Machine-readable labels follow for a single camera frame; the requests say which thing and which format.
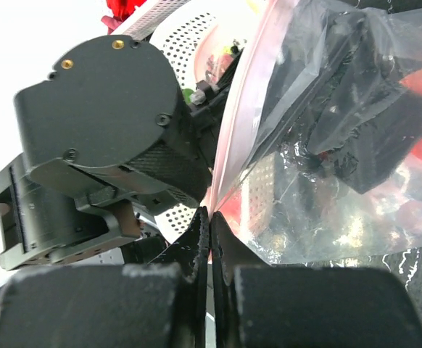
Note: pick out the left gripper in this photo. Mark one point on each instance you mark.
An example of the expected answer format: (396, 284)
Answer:
(313, 89)

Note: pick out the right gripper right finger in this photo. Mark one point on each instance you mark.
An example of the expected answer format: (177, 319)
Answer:
(261, 305)

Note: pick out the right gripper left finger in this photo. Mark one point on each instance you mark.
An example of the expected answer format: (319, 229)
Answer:
(158, 304)

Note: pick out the clear zip top bag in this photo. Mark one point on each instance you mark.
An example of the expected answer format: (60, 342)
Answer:
(314, 215)

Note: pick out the red fake apple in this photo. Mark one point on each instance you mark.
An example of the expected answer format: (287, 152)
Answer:
(246, 212)

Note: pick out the purple fake grapes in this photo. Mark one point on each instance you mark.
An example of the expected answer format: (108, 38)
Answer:
(218, 64)

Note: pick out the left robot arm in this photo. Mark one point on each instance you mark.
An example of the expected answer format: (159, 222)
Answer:
(109, 138)

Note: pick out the large white perforated basket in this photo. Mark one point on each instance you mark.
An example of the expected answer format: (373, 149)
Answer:
(187, 38)

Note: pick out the small white basket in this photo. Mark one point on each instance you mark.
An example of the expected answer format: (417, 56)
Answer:
(147, 17)

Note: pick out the red cloth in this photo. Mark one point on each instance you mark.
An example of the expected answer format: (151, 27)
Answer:
(123, 9)

